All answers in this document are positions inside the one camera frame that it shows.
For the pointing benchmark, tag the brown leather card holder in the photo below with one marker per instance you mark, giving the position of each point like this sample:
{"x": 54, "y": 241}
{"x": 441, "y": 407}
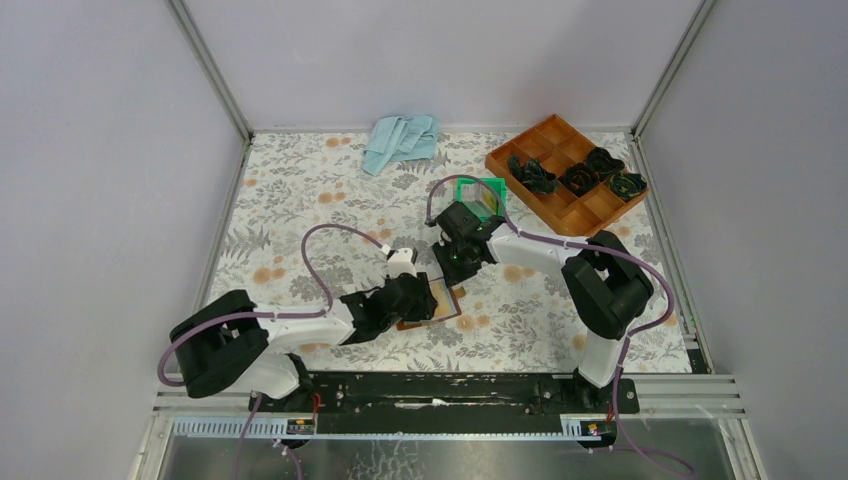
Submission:
{"x": 408, "y": 325}

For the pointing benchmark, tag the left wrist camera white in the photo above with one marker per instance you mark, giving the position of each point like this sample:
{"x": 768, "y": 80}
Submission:
{"x": 401, "y": 261}

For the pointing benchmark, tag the dark rolled sock middle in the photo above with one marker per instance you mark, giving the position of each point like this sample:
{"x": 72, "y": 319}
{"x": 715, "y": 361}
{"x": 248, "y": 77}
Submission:
{"x": 579, "y": 179}

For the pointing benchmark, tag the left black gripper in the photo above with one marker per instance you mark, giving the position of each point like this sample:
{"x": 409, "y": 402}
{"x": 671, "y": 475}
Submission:
{"x": 425, "y": 307}

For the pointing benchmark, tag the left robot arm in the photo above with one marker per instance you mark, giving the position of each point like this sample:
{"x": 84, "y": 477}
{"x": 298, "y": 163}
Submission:
{"x": 232, "y": 343}

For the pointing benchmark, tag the dark rolled sock top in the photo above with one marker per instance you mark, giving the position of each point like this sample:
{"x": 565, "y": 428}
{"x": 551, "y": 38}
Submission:
{"x": 601, "y": 162}

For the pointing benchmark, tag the dark rolled sock right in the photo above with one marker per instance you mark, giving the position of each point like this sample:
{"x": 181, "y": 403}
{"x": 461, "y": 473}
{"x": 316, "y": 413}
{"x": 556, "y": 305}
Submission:
{"x": 627, "y": 185}

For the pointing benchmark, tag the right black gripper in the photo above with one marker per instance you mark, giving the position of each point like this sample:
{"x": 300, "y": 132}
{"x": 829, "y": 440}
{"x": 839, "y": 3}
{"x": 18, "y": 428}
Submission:
{"x": 451, "y": 274}

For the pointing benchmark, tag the dark rolled sock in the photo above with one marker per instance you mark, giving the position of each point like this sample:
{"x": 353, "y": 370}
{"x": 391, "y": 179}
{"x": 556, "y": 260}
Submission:
{"x": 532, "y": 176}
{"x": 579, "y": 179}
{"x": 601, "y": 162}
{"x": 627, "y": 185}

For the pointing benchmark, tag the light blue cloth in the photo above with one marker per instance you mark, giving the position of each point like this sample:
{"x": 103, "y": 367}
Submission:
{"x": 399, "y": 139}

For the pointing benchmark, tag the orange compartment tray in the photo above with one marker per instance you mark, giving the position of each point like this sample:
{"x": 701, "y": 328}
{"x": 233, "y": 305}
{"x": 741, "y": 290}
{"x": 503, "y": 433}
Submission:
{"x": 557, "y": 145}

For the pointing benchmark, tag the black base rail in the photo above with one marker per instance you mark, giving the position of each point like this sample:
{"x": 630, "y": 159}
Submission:
{"x": 374, "y": 403}

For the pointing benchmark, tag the dark rolled sock left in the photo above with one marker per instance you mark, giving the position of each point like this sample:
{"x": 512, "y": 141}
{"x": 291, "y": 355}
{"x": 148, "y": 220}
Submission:
{"x": 532, "y": 176}

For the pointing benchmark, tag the orange gold credit card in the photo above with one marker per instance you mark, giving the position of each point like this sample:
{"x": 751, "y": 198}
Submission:
{"x": 446, "y": 304}

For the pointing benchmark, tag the green plastic basket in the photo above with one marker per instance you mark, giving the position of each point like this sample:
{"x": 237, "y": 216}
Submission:
{"x": 495, "y": 184}

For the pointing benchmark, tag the floral table mat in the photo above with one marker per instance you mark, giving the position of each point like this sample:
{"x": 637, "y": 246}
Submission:
{"x": 307, "y": 216}

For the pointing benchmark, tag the silver credit card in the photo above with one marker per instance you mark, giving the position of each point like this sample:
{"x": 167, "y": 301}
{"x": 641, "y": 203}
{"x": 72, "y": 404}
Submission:
{"x": 473, "y": 194}

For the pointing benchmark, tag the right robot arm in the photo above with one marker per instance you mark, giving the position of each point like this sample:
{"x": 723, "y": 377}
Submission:
{"x": 609, "y": 290}

